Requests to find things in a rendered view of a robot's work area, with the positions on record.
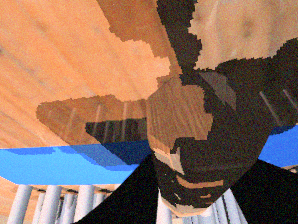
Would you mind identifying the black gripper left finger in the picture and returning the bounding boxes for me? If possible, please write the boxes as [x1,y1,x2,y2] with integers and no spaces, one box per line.
[72,155,160,224]

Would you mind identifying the blue flat strip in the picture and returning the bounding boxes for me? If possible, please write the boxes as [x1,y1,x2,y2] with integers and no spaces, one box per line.
[0,125,298,185]

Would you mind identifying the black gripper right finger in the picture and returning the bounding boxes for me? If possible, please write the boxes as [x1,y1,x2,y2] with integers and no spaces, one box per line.
[230,159,298,224]

